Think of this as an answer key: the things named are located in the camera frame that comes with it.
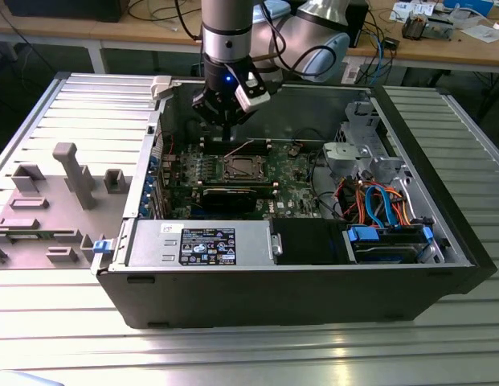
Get blue data wire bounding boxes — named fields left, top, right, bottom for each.
left=364, top=183, right=399, bottom=229

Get clear plastic bag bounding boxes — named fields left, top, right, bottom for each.
left=461, top=23, right=499, bottom=43

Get CPU socket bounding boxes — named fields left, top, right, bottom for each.
left=219, top=154, right=271, bottom=182

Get hard disk in blue carrier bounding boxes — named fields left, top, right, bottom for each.
left=344, top=224, right=435, bottom=265

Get orange power wires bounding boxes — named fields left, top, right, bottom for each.
left=337, top=179, right=413, bottom=226

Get grey parts rack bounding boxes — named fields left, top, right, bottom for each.
left=0, top=141, right=134, bottom=271

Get white power adapter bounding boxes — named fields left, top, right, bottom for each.
left=340, top=60, right=361, bottom=84

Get black graphics card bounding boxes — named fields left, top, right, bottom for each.
left=200, top=186, right=259, bottom=215

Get blue cardboard box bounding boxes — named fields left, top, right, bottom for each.
left=441, top=0, right=495, bottom=18

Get black upright device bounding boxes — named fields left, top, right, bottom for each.
left=347, top=0, right=370, bottom=49

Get beige case latch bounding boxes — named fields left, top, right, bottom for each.
left=150, top=75, right=174, bottom=101

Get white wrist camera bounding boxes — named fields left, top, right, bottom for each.
left=234, top=71, right=272, bottom=114

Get silver metal drive cage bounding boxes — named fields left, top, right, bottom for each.
left=323, top=100, right=411, bottom=190

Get silver power supply unit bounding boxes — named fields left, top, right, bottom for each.
left=126, top=220, right=273, bottom=269

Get metal socket cover frame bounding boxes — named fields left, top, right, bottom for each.
left=220, top=154, right=271, bottom=181

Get green motherboard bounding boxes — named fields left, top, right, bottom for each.
left=160, top=138, right=326, bottom=220

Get wooden desk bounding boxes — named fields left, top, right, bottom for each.
left=0, top=0, right=499, bottom=76

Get black RAM slot row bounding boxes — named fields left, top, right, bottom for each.
left=203, top=136, right=272, bottom=156
left=201, top=179, right=279, bottom=198

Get white paper sheet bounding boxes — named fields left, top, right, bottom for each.
left=389, top=2, right=437, bottom=23

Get black camera cable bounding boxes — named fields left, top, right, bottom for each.
left=260, top=0, right=339, bottom=80

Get silver CPU plate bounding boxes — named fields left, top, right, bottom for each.
left=228, top=157, right=261, bottom=178

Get metal CPU cooler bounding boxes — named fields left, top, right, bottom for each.
left=401, top=10, right=426, bottom=41

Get black open PC case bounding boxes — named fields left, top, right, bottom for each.
left=90, top=74, right=498, bottom=331

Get black plastic shroud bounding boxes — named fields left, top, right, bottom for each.
left=271, top=219, right=350, bottom=266

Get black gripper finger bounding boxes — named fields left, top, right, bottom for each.
left=227, top=99, right=259, bottom=142
left=191, top=88, right=230, bottom=142

